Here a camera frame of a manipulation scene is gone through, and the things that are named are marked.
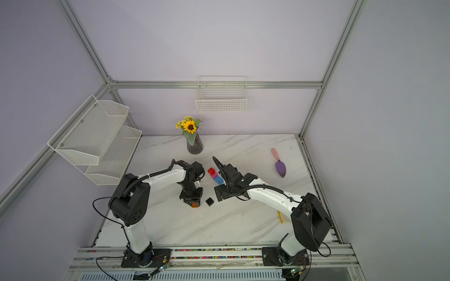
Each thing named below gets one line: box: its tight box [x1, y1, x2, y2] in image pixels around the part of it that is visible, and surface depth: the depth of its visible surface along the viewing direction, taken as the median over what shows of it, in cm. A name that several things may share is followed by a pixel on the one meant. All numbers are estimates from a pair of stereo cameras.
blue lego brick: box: [213, 175, 225, 186], surface depth 98 cm
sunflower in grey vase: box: [175, 115, 204, 155], surface depth 94 cm
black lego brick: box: [205, 197, 215, 207], surface depth 90 cm
